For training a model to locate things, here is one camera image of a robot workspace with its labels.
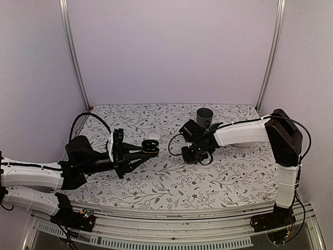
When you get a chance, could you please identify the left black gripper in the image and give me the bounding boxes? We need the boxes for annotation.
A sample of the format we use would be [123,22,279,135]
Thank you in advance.
[81,142,150,179]

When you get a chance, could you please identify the black earbud case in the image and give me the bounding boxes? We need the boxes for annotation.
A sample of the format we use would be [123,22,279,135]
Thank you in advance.
[142,139,159,154]

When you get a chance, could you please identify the white earbud case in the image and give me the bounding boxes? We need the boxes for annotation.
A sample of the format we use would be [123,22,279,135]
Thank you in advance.
[148,133,161,141]

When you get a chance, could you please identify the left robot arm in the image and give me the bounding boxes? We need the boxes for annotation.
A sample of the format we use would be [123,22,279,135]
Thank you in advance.
[1,134,159,226]

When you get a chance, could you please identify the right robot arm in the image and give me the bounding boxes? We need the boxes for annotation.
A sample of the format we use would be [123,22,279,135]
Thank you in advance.
[179,109,303,227]

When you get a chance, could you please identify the dark green mug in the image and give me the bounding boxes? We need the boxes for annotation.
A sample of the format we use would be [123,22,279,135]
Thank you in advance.
[196,108,213,129]

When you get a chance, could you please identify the beige plate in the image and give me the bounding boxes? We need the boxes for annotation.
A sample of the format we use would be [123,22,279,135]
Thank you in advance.
[232,142,255,148]

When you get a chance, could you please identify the floral table cloth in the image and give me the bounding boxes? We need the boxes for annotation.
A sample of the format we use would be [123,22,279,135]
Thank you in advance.
[66,104,278,210]

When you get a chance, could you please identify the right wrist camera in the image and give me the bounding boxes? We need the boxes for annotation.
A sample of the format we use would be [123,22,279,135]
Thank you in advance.
[179,124,197,143]

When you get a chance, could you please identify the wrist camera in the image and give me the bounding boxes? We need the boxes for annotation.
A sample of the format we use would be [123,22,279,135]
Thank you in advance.
[107,129,124,162]
[179,124,197,143]

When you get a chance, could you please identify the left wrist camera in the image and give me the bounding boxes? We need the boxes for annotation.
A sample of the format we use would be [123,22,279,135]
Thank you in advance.
[107,129,124,162]

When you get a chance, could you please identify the left camera cable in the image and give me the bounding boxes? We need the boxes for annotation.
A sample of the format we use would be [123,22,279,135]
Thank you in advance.
[69,111,112,146]

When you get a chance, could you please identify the camera cable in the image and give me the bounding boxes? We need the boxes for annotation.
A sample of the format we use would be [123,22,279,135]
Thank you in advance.
[69,111,112,146]
[168,117,312,209]

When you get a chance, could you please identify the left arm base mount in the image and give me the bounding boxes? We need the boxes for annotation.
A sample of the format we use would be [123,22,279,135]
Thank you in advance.
[50,208,96,232]

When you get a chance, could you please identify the aluminium front rail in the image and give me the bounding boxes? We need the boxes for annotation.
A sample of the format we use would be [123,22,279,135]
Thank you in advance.
[22,200,326,250]

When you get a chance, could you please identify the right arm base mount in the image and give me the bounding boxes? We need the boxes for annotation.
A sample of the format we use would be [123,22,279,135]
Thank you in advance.
[250,206,296,232]

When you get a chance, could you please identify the right camera cable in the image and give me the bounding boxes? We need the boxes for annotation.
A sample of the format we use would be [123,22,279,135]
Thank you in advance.
[168,117,312,209]

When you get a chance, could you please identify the right aluminium frame post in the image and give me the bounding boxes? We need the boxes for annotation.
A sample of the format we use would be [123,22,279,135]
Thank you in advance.
[255,0,286,113]

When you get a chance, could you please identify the aluminium frame post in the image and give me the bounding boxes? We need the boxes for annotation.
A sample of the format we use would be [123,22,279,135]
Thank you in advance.
[59,0,90,110]
[255,0,286,113]

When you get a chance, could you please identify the left aluminium frame post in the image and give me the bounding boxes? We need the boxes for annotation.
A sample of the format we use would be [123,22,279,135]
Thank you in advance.
[59,0,90,110]

